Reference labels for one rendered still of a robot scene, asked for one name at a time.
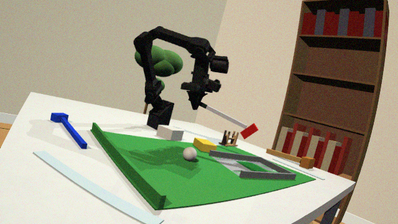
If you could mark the red putter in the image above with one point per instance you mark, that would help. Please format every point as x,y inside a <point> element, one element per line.
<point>247,130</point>

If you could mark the yellow rectangular block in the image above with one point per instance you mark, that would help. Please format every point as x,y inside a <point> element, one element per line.
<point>204,145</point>

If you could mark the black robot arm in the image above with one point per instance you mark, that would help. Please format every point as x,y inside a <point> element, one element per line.
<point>197,46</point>

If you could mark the white golf ball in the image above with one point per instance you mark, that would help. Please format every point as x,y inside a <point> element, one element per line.
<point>189,153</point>

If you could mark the white cube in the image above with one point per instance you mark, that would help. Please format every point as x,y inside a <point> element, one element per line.
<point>169,133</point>

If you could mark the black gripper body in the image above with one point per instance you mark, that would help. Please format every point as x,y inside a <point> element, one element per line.
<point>196,83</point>

